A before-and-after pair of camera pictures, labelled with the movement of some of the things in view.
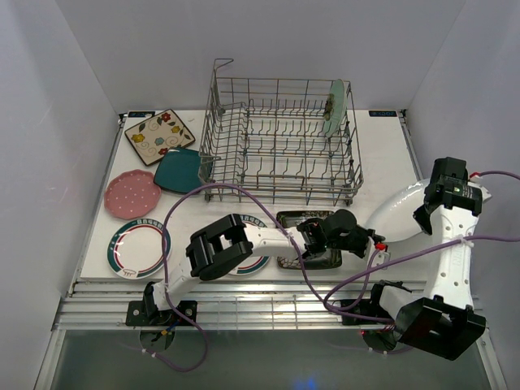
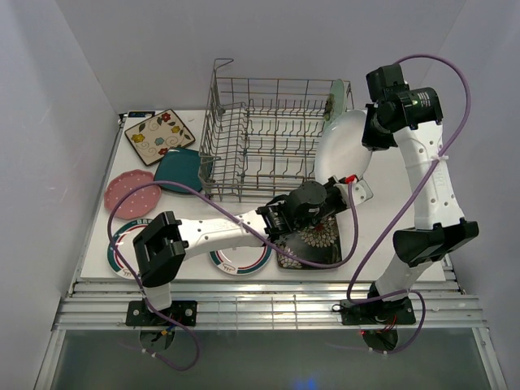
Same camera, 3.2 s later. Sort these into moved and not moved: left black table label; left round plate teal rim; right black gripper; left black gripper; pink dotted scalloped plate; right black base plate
Moved: left black gripper; right black gripper
Not moved: left black table label; pink dotted scalloped plate; left round plate teal rim; right black base plate
